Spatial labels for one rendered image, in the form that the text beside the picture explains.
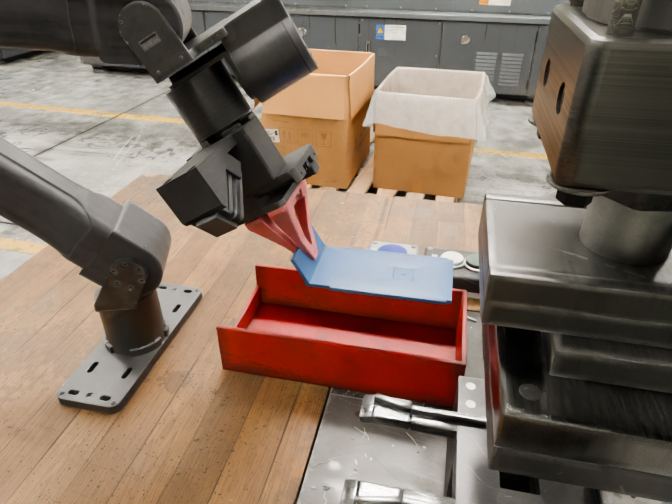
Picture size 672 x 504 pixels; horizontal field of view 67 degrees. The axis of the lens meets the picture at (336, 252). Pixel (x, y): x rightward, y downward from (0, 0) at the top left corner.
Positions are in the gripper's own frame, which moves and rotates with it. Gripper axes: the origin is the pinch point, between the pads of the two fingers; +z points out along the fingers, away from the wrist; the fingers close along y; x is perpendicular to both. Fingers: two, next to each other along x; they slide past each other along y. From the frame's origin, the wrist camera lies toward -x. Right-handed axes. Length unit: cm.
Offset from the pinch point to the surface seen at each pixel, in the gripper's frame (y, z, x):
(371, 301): 0.3, 11.3, 5.3
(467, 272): 9.9, 16.9, 13.6
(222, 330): -10.1, 1.9, -6.1
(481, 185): -19, 110, 248
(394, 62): -70, 49, 429
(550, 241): 22.9, -5.0, -20.7
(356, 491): 5.7, 7.8, -22.3
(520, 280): 21.5, -5.8, -24.1
